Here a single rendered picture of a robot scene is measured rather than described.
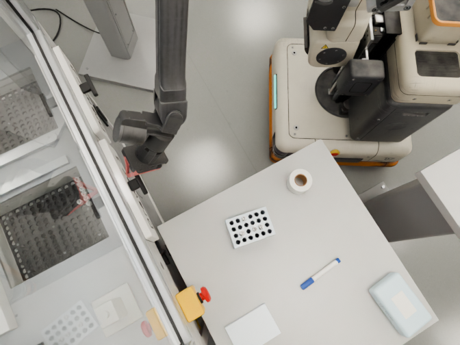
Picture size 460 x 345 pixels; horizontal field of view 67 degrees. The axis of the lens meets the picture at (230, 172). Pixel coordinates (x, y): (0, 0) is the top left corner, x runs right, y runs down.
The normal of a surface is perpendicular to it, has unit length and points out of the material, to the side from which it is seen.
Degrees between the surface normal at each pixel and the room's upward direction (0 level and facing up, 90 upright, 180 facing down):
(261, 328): 0
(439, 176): 0
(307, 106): 0
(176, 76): 54
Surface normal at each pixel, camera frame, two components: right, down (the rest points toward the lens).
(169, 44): 0.33, 0.65
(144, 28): 0.06, -0.33
